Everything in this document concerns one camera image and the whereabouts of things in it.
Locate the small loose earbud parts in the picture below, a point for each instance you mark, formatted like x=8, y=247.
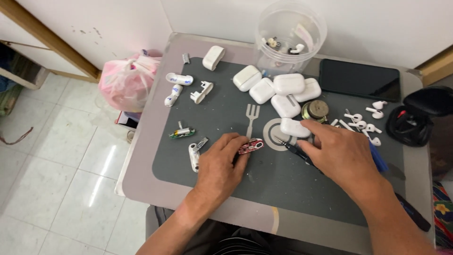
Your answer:
x=271, y=42

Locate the black tweezers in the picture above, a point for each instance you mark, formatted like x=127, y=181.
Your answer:
x=290, y=148

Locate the green circuit board with battery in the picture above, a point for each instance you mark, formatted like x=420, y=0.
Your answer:
x=182, y=133

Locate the colourful patterned cloth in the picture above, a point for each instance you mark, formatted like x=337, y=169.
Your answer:
x=443, y=212

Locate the pink plastic bag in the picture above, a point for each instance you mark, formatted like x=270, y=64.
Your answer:
x=124, y=85

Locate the red circuit board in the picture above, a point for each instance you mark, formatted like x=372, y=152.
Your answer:
x=253, y=146

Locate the white shell with metal clip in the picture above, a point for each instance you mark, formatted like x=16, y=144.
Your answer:
x=194, y=155

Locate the person's left hand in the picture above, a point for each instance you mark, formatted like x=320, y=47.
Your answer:
x=216, y=170

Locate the person's dark shorts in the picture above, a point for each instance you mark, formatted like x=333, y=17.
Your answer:
x=212, y=237

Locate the box under bag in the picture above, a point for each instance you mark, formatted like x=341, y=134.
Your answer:
x=127, y=119

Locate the round metal speaker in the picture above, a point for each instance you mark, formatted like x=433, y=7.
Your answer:
x=316, y=109

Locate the grey place mat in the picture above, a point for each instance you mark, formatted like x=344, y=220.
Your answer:
x=276, y=180

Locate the wooden framed cabinet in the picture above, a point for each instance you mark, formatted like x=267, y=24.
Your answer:
x=21, y=67

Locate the pile of white earbud cases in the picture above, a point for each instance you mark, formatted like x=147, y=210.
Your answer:
x=288, y=85

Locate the white plastic shell piece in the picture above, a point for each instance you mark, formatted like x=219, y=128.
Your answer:
x=173, y=95

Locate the blue pry tool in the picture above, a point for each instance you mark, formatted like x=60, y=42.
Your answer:
x=378, y=157

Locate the pile of white earbuds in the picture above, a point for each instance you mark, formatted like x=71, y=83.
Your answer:
x=357, y=124

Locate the clear plastic jar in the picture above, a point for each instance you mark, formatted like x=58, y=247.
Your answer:
x=269, y=21

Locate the black smartphone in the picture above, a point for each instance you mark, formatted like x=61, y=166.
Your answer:
x=359, y=79

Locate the white plastic inner tray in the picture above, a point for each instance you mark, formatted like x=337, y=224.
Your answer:
x=178, y=79

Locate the person's right hand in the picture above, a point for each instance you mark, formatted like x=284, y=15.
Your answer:
x=343, y=155

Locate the black zip pouch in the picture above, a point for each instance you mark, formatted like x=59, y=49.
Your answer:
x=424, y=102

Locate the small metal hinge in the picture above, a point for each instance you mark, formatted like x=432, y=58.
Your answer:
x=186, y=58

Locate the white earbud with black tip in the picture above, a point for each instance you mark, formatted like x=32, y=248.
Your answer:
x=298, y=48

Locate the white case lid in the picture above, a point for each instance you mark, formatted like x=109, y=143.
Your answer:
x=213, y=57

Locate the white plastic frame piece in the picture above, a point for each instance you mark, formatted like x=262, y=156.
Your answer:
x=202, y=92

